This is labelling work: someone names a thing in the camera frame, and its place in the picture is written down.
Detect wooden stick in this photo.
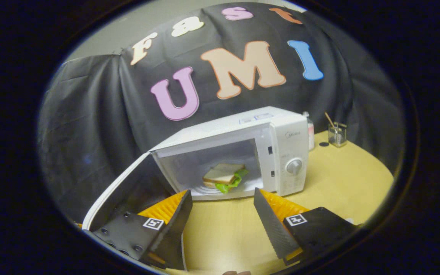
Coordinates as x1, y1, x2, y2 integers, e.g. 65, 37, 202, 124
324, 112, 337, 133

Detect lettuce sandwich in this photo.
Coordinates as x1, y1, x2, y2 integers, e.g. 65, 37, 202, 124
203, 163, 249, 194

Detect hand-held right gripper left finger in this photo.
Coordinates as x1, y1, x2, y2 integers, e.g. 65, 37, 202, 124
90, 190, 193, 270

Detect clear bottle with pink label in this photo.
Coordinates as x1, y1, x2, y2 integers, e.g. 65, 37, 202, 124
302, 111, 315, 151

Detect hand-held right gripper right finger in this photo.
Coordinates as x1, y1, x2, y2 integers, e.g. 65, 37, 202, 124
253, 187, 358, 266

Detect clear glass holder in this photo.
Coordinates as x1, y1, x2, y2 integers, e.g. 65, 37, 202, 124
328, 122, 347, 148

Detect white microwave oven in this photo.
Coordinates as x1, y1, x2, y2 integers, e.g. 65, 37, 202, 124
82, 106, 309, 231

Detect black backdrop cloth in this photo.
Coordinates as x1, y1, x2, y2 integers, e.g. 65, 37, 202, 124
37, 2, 404, 226

